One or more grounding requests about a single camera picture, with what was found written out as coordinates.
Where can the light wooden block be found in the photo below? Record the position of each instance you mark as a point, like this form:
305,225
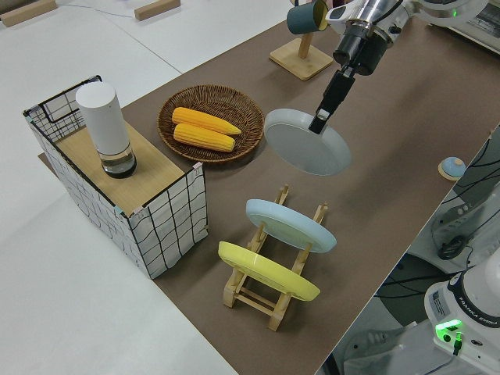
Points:
156,8
27,11

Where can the brown table mat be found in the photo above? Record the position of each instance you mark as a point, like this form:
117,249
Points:
390,176

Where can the gray plate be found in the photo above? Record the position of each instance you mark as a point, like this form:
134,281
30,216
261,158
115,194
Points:
308,148

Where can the wooden mug tree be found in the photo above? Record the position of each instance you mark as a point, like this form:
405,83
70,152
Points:
301,58

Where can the light blue plate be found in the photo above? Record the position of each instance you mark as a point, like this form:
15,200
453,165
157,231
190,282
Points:
293,226

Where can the yellow plate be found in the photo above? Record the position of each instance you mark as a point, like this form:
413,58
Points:
265,269

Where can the white cylinder with glass base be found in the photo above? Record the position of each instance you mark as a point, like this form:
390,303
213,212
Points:
105,125

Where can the dark teal mug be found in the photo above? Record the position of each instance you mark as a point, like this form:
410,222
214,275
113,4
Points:
302,17

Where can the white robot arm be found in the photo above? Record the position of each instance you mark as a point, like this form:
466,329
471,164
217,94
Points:
468,297

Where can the brown wicker basket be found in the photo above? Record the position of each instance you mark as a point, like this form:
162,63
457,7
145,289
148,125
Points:
250,117

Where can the yellow corn cob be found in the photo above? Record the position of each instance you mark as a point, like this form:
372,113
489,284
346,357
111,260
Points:
203,119
203,138

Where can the wooden plate rack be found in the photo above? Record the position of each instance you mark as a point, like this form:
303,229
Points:
254,298

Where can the blue service bell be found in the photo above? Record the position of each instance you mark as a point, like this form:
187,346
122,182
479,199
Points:
452,168

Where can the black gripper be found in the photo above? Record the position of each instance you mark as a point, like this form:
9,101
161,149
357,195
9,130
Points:
340,88

